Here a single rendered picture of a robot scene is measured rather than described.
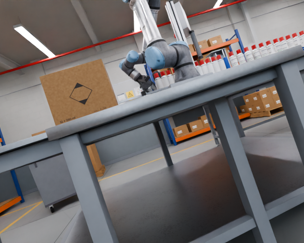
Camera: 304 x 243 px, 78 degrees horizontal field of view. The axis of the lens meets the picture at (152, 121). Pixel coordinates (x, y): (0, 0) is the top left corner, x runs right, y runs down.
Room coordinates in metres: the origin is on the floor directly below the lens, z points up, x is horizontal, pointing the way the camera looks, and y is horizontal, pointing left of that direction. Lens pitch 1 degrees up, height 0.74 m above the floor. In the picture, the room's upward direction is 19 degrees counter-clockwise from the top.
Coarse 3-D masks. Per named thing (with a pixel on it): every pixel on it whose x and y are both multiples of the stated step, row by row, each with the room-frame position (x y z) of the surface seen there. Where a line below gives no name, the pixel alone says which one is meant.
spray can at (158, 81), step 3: (156, 75) 1.38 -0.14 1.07; (156, 78) 1.38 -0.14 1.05; (159, 78) 1.37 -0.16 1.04; (156, 81) 1.38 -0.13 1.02; (159, 81) 1.37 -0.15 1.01; (156, 84) 1.38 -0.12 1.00; (159, 84) 1.37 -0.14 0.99; (162, 84) 1.38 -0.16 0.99; (159, 87) 1.37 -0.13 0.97; (162, 87) 1.37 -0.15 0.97
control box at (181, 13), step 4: (176, 4) 1.29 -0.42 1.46; (176, 8) 1.29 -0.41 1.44; (180, 8) 1.28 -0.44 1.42; (180, 12) 1.28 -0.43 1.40; (184, 12) 1.41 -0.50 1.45; (180, 16) 1.29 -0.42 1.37; (184, 16) 1.29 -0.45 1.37; (180, 20) 1.29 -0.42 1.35; (184, 20) 1.28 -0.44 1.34; (184, 24) 1.28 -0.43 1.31; (188, 24) 1.37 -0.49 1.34; (184, 28) 1.29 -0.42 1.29; (188, 28) 1.31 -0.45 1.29; (184, 32) 1.35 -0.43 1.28; (188, 32) 1.37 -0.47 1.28; (188, 36) 1.44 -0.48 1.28
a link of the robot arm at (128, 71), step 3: (123, 60) 1.35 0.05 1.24; (120, 63) 1.35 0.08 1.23; (123, 63) 1.34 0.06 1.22; (120, 66) 1.36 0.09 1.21; (123, 66) 1.35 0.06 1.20; (123, 69) 1.36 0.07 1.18; (126, 69) 1.35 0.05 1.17; (129, 69) 1.35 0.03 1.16; (132, 69) 1.35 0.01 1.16; (126, 72) 1.37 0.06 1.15; (129, 72) 1.36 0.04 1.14; (129, 75) 1.37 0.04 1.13
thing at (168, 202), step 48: (48, 144) 0.68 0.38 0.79; (240, 144) 0.81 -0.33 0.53; (288, 144) 1.54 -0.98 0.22; (144, 192) 1.57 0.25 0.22; (192, 192) 1.26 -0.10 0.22; (240, 192) 0.84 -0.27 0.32; (288, 192) 0.90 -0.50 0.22; (0, 240) 0.67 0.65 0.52; (144, 240) 0.91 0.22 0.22; (192, 240) 0.80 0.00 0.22
